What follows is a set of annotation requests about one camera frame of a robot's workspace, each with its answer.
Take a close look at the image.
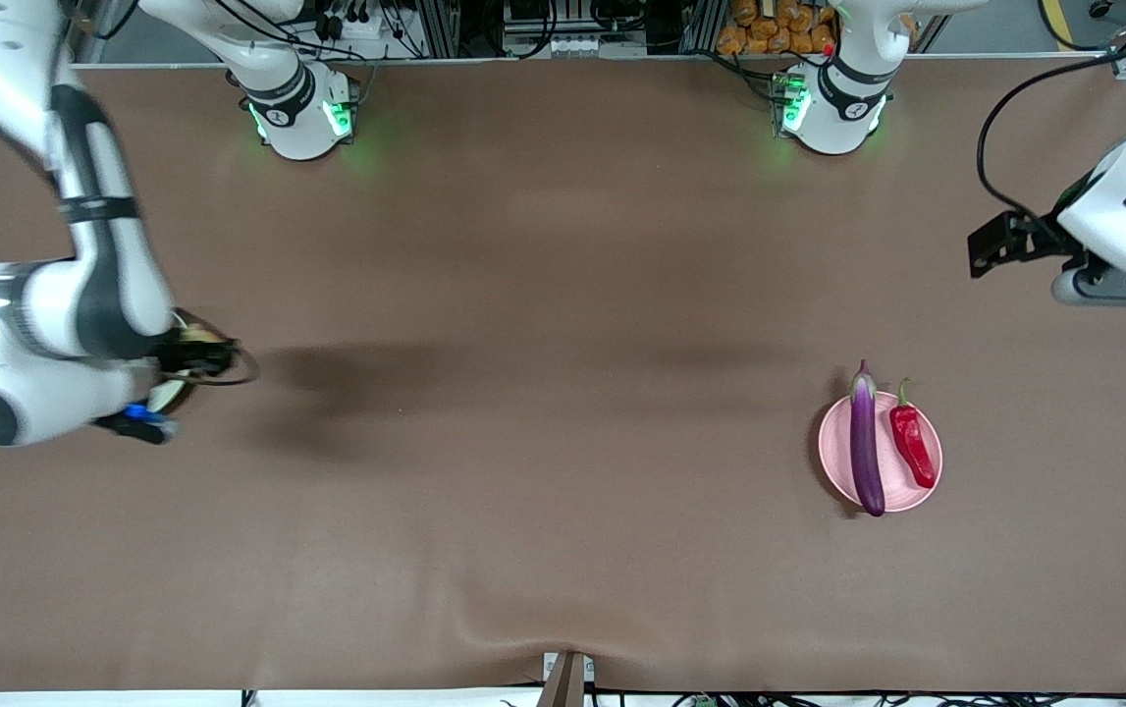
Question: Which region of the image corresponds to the red chili pepper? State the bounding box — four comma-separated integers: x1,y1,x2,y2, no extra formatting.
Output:
889,377,938,490

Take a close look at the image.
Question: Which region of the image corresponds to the long white power strip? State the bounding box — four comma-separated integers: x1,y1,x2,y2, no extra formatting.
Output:
504,34,649,58

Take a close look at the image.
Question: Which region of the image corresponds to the metal mount bar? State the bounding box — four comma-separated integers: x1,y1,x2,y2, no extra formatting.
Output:
536,651,596,707

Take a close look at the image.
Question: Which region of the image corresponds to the brown table cloth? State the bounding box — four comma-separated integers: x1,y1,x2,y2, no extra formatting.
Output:
0,54,1126,693

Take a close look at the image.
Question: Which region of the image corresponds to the white power strip with plugs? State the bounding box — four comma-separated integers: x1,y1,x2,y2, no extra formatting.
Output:
312,10,426,60

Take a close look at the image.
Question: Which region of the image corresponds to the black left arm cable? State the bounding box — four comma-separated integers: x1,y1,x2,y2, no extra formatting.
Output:
977,39,1126,239

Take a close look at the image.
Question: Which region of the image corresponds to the orange items pile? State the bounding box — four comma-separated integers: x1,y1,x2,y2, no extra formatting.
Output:
717,0,838,56

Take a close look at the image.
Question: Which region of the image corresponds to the purple eggplant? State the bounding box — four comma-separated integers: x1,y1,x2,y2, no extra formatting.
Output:
848,359,887,518

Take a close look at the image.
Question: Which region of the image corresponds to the aluminium frame post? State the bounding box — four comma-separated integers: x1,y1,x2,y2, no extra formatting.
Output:
685,0,721,55
420,0,465,58

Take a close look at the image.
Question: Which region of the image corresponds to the pink plate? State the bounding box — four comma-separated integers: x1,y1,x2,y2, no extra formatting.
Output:
818,391,943,514

